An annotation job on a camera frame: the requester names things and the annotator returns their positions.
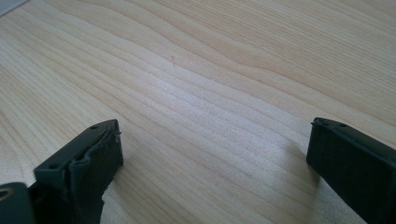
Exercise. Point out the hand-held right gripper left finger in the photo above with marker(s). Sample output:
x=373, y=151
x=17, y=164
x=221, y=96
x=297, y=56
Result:
x=81, y=174

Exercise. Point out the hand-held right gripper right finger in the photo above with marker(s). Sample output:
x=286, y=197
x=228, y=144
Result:
x=355, y=168

